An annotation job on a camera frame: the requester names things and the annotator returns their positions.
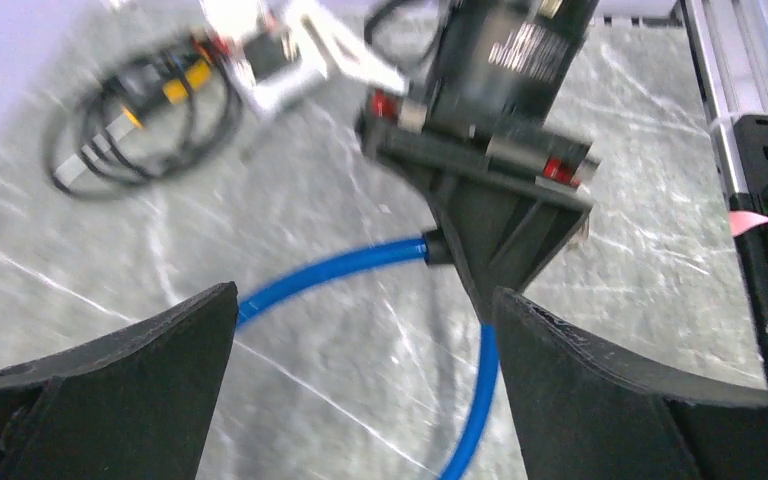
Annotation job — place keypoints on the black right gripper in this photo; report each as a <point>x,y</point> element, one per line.
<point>471,139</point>

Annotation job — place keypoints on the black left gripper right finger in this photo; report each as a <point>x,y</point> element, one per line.
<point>586,408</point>

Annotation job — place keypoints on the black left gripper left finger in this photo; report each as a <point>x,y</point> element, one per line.
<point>134,404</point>

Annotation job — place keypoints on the blue cable lock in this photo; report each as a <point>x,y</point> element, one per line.
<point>430,247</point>

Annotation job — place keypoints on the yellow black screwdriver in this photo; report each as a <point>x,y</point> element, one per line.
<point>128,98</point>

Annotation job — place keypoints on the aluminium extrusion frame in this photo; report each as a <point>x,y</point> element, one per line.
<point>728,40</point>

